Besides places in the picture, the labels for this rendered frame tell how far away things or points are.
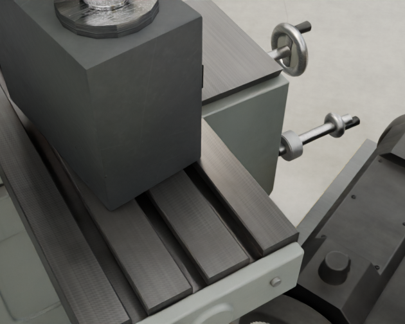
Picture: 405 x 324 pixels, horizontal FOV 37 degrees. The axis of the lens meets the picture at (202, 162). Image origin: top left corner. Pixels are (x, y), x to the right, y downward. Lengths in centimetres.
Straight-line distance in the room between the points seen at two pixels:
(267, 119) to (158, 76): 62
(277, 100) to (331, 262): 33
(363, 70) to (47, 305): 153
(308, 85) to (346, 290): 134
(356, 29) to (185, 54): 202
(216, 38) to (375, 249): 48
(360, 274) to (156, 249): 49
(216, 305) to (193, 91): 20
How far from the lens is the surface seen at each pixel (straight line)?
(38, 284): 118
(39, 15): 55
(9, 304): 119
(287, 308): 97
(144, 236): 60
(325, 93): 221
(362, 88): 227
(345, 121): 133
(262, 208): 62
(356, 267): 101
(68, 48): 51
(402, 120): 132
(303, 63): 127
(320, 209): 134
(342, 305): 97
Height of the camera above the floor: 144
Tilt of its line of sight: 48 degrees down
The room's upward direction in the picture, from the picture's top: 1 degrees clockwise
